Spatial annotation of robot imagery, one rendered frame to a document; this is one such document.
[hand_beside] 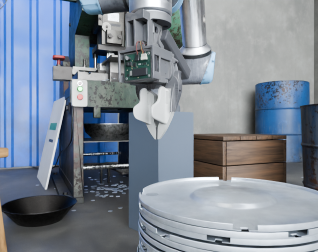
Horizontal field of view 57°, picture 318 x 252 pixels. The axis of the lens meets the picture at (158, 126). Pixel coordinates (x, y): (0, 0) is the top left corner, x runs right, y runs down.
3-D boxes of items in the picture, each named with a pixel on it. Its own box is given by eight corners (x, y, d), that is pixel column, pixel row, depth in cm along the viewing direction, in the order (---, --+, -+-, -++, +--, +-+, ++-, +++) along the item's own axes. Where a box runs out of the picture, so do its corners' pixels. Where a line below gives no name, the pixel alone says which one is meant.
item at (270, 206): (299, 183, 58) (299, 179, 58) (395, 240, 29) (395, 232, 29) (155, 179, 62) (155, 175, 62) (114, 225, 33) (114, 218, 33)
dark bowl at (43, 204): (81, 226, 115) (81, 208, 115) (-5, 237, 103) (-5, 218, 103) (72, 206, 143) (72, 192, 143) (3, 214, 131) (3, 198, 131)
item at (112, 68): (135, 80, 162) (135, 56, 162) (110, 78, 156) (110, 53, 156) (122, 85, 185) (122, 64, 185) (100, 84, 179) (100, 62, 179)
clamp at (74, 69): (97, 76, 180) (97, 59, 180) (69, 74, 174) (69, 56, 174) (95, 77, 186) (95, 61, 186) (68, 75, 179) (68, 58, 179)
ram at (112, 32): (127, 45, 178) (127, -4, 178) (102, 42, 172) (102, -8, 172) (119, 51, 194) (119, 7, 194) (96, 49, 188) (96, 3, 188)
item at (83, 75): (151, 86, 182) (151, 76, 182) (77, 81, 164) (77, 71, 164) (135, 91, 209) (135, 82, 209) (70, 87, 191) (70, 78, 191)
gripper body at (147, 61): (116, 86, 49) (115, 14, 49) (145, 90, 56) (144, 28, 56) (155, 82, 45) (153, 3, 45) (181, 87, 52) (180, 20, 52)
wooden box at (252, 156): (286, 206, 143) (286, 135, 143) (223, 216, 127) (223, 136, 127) (234, 189, 179) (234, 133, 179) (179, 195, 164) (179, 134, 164)
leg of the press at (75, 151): (84, 203, 149) (84, 27, 149) (61, 206, 144) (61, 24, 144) (65, 175, 233) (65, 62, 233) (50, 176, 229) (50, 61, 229)
